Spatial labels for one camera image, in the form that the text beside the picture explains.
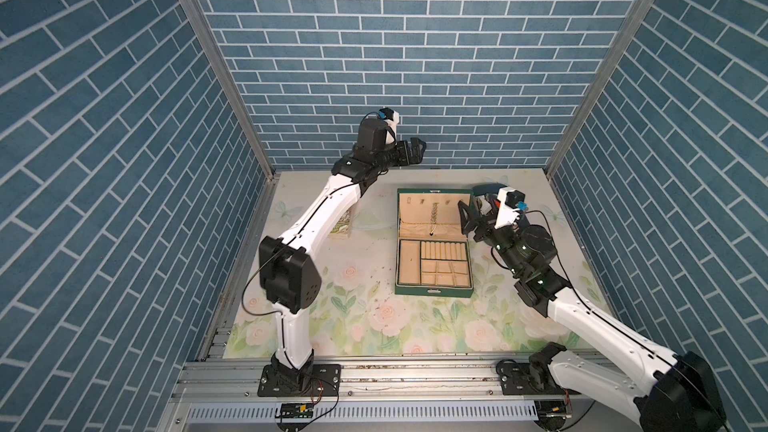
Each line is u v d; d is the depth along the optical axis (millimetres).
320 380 731
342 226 990
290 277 481
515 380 727
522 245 560
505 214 622
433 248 935
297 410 720
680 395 392
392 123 733
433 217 932
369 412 770
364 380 754
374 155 637
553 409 703
